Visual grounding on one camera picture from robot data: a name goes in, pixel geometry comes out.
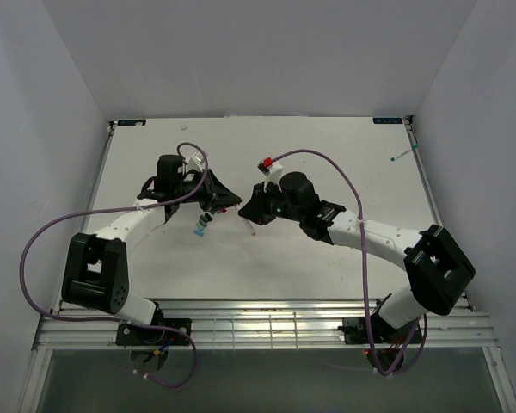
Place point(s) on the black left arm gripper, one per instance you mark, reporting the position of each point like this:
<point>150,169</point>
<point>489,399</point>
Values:
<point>217,193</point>

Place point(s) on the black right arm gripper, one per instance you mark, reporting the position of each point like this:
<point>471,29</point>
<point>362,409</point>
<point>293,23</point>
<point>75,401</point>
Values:
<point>256,210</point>

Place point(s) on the teal cap marker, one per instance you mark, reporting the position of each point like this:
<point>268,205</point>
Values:
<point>410,150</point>

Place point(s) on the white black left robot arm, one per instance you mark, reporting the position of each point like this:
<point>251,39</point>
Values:
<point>96,270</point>

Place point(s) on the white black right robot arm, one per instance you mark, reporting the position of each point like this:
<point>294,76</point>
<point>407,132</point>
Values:
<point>438,270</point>

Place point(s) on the left corner label sticker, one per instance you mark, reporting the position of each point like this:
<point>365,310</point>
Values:
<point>132,122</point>

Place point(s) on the corner label sticker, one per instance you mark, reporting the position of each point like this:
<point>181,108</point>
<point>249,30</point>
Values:
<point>132,122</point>
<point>387,120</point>

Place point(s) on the right corner label sticker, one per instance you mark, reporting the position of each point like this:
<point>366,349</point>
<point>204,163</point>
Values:
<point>387,120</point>

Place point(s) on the aluminium table frame rail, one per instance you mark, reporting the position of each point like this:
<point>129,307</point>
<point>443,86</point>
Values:
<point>261,325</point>

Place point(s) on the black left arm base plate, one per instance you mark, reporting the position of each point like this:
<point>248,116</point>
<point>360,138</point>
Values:
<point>130,336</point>

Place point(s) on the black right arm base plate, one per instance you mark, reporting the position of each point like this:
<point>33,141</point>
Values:
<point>354,331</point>

